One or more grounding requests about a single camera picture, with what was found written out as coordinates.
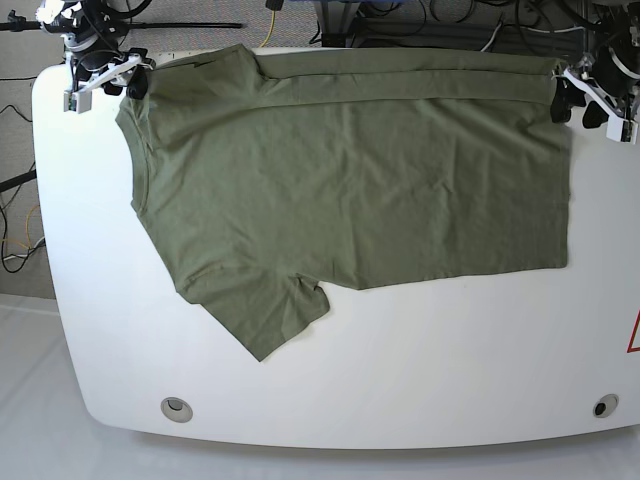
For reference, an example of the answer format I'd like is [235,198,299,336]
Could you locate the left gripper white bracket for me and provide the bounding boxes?
[550,47,639,129]

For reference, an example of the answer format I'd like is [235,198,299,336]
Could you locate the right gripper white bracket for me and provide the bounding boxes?
[64,42,155,99]

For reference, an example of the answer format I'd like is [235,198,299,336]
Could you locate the olive green T-shirt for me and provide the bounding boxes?
[116,45,571,360]

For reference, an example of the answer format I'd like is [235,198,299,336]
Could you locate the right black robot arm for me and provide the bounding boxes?
[36,1,155,113]

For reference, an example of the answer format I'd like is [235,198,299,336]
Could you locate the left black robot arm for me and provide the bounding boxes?
[551,1,639,144]

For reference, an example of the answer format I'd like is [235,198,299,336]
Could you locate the black tripod stand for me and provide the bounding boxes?
[1,16,244,36]

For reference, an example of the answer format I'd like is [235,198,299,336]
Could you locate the red triangle sticker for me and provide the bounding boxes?
[627,312,640,353]

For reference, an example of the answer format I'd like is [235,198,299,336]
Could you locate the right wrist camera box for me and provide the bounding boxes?
[63,90,92,114]

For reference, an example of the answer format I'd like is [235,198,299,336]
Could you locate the yellow cable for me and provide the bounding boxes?
[259,8,277,49]

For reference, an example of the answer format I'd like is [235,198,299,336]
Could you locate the right table cable grommet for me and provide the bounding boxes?
[593,394,619,418]

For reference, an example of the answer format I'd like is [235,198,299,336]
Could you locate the table cable grommet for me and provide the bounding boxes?
[593,394,619,418]
[160,397,193,424]

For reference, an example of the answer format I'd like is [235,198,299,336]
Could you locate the left table cable grommet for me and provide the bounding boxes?
[160,397,193,424]

